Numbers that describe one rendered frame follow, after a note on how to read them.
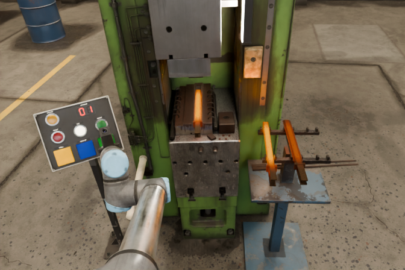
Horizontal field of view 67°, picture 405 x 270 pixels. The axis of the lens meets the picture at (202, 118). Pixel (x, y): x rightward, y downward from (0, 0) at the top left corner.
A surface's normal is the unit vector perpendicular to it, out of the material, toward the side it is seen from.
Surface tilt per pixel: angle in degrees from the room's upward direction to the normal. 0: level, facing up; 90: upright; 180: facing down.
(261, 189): 0
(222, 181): 90
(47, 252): 0
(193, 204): 90
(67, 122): 60
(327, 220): 0
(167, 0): 90
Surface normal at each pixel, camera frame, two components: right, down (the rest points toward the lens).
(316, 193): -0.04, -0.80
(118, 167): 0.33, -0.04
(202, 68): 0.00, 0.59
